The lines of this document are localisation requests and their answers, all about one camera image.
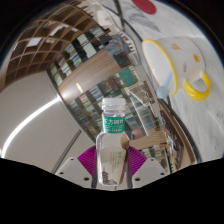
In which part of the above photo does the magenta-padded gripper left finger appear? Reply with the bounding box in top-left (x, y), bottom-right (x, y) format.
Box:
top-left (54, 146), bottom-right (99, 189)

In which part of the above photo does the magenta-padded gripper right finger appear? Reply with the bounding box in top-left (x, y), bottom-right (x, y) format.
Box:
top-left (125, 146), bottom-right (168, 191)

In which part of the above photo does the clear green-label drink bottle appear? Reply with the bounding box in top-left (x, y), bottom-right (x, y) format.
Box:
top-left (95, 97), bottom-right (130, 187)

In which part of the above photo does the tall bookshelf unit with books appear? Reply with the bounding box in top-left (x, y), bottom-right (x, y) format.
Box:
top-left (46, 24), bottom-right (188, 171)

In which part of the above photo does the light blue spoon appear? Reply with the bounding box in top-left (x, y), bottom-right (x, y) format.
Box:
top-left (156, 69), bottom-right (174, 100)

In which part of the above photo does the wooden cubby shelf unit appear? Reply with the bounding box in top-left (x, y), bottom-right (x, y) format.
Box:
top-left (4, 3), bottom-right (101, 86)

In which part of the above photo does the flat round red coaster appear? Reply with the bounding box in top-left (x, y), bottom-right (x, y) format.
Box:
top-left (131, 0), bottom-right (158, 15)

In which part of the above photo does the white mug yellow handle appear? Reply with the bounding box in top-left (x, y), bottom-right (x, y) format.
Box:
top-left (141, 35), bottom-right (212, 102)

